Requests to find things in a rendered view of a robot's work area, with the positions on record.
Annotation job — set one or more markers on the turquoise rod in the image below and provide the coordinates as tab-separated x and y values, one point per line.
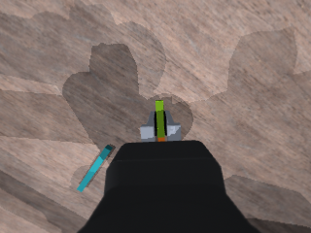
94	168

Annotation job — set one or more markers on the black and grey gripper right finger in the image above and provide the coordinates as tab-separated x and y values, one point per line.
171	129

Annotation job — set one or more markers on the lime green rod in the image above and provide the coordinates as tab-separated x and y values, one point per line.
159	118

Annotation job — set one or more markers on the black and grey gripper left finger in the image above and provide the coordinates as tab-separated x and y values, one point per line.
149	130

